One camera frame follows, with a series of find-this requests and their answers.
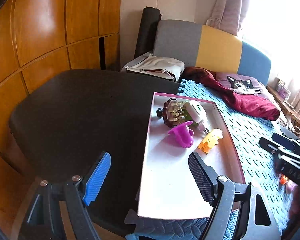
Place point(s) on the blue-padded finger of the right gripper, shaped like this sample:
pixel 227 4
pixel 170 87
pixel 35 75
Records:
pixel 289 144

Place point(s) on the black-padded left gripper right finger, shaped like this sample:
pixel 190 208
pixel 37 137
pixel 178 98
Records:
pixel 218 191

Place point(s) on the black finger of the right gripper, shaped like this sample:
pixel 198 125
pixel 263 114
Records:
pixel 277 150

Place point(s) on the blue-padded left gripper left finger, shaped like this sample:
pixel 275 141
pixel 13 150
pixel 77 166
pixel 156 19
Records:
pixel 80 194

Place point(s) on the orange block toy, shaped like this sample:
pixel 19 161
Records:
pixel 283 179

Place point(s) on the orange yellow toy clip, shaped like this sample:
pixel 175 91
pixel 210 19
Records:
pixel 210 140

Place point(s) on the purple silicone cup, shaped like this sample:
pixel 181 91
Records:
pixel 183 134

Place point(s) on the green white plug-in device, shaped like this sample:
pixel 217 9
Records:
pixel 195 112

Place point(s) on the dark spiky massage brush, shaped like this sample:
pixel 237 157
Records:
pixel 172 112

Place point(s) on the pink ribbed oval toy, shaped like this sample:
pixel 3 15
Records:
pixel 290 186

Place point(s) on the person's hand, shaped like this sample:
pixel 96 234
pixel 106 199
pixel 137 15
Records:
pixel 294 210

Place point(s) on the wooden side desk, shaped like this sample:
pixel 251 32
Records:
pixel 286 109

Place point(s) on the blue foam puzzle mat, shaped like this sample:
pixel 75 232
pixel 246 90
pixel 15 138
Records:
pixel 256 162

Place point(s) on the maroon red blanket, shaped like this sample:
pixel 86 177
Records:
pixel 252 105

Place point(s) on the purple box on desk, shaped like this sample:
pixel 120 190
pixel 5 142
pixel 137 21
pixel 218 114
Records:
pixel 282 90

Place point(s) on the purple cat pillow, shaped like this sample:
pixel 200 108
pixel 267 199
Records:
pixel 241 84

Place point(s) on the pink-rimmed white tray box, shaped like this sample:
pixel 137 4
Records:
pixel 168 189

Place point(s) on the grey yellow blue headboard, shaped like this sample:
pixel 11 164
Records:
pixel 209 48

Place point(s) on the beige canvas bag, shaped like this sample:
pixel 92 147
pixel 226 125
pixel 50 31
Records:
pixel 163 67

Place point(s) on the pink window curtain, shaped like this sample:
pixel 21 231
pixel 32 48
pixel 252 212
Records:
pixel 228 15

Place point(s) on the black rolled yoga mat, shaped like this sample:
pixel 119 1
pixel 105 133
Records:
pixel 147 30

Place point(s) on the wooden wardrobe panels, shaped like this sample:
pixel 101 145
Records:
pixel 38 40

